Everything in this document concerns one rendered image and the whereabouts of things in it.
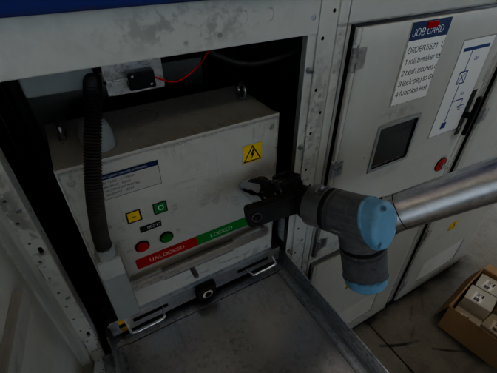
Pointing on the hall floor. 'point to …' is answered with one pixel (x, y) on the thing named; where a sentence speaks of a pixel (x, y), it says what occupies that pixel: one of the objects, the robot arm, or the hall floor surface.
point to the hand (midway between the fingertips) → (241, 188)
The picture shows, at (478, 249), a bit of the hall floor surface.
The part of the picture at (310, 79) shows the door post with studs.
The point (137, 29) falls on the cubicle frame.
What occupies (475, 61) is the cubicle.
